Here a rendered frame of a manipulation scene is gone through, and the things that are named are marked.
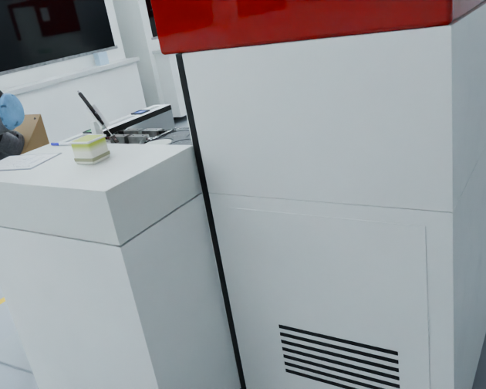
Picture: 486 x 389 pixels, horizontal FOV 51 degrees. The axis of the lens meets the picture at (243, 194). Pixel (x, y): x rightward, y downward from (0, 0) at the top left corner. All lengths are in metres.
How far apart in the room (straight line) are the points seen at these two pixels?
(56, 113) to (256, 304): 3.82
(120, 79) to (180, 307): 4.38
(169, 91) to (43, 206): 5.05
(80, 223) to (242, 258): 0.49
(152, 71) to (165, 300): 5.13
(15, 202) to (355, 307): 0.97
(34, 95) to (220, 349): 3.68
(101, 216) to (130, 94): 4.54
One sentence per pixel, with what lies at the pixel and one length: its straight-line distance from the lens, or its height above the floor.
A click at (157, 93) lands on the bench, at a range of 6.43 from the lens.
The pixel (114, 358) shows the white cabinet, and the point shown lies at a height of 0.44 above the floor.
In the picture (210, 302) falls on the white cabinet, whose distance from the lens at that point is 1.62.
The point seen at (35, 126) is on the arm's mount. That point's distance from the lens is 2.15.
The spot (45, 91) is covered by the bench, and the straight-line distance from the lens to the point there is 5.07.
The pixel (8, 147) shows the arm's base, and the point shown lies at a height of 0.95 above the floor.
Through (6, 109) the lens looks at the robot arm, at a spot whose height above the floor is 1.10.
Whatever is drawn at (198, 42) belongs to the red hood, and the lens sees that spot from 1.37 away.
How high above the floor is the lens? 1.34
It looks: 21 degrees down
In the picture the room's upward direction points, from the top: 9 degrees counter-clockwise
